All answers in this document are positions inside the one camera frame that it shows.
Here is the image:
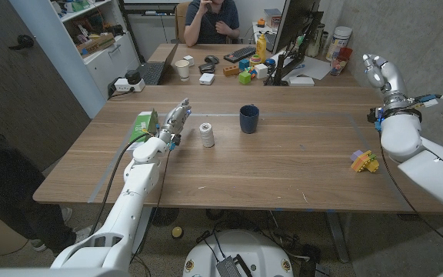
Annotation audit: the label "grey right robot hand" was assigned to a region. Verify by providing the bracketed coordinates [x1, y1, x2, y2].
[362, 53, 414, 113]

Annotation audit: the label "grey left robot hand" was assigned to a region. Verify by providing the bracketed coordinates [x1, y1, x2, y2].
[158, 97, 192, 146]

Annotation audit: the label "green package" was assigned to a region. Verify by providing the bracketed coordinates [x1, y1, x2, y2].
[128, 108, 160, 145]

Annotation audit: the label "white paper cup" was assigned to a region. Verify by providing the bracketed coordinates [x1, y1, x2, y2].
[174, 58, 191, 82]

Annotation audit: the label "red snack cup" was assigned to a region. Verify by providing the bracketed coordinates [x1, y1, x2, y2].
[329, 46, 354, 77]

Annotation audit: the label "dark blue cup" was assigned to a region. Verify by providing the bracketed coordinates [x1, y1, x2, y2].
[238, 104, 261, 135]

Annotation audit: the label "white wrist tag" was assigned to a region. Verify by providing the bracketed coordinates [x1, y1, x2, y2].
[417, 93, 439, 109]

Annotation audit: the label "black laptop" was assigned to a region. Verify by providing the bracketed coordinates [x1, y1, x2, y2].
[136, 42, 179, 86]

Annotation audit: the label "black power adapter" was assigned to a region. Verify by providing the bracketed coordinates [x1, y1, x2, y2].
[124, 69, 142, 85]

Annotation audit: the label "white power strip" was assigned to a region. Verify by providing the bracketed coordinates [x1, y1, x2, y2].
[113, 77, 146, 93]

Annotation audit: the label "black wallet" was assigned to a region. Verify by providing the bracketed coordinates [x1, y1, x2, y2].
[198, 62, 217, 75]

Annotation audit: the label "white canister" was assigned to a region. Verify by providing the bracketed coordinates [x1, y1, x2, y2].
[325, 25, 354, 62]

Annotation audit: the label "orange brick block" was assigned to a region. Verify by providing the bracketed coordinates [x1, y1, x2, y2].
[222, 64, 241, 77]

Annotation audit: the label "wooden office desk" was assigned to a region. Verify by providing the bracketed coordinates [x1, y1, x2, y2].
[146, 42, 361, 88]

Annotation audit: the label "white paper sheets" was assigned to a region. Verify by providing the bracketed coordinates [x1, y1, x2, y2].
[278, 49, 332, 82]

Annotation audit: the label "yellow orange purple lego cluster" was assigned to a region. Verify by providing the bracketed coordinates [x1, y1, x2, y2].
[350, 149, 381, 174]

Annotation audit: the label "white flat box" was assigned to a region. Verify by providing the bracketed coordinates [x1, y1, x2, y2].
[288, 75, 315, 87]

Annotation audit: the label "black keyboard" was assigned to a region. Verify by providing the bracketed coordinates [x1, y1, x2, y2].
[223, 45, 257, 64]

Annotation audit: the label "black round floor fan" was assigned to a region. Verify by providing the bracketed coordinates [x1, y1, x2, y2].
[148, 207, 180, 227]

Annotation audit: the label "brown office chair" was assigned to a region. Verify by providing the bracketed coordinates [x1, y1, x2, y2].
[174, 1, 194, 44]

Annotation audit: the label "large white cube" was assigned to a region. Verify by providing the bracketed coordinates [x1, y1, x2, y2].
[254, 63, 269, 80]

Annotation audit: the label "seated person in dark shirt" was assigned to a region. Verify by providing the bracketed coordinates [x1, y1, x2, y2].
[184, 0, 241, 48]

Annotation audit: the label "cardboard box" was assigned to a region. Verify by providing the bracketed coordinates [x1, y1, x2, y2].
[75, 32, 117, 58]

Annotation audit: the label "white shelf cabinet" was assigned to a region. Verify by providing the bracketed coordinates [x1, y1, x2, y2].
[9, 0, 142, 119]

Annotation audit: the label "yellow bottle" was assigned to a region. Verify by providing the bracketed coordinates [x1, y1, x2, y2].
[255, 33, 268, 63]

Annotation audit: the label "grey table leg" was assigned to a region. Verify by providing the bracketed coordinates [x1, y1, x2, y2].
[325, 211, 350, 264]
[131, 206, 154, 255]

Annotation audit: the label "black computer monitor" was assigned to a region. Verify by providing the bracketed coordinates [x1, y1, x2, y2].
[271, 0, 321, 55]

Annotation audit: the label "clear storage box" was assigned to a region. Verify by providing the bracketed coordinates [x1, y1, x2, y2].
[263, 8, 283, 28]

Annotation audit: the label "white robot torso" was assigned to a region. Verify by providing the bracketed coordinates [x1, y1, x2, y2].
[182, 229, 295, 277]

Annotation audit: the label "standing person in black trousers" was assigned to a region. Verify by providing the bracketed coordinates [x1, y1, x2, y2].
[0, 113, 92, 257]

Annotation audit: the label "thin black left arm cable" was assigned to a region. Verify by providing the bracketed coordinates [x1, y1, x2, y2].
[128, 148, 172, 266]

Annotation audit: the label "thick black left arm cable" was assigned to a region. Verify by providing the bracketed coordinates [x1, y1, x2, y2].
[88, 132, 155, 236]

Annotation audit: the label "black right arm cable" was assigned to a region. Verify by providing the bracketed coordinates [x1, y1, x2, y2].
[376, 140, 443, 258]

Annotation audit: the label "black door handle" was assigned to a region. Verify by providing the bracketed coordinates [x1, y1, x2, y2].
[8, 34, 35, 51]

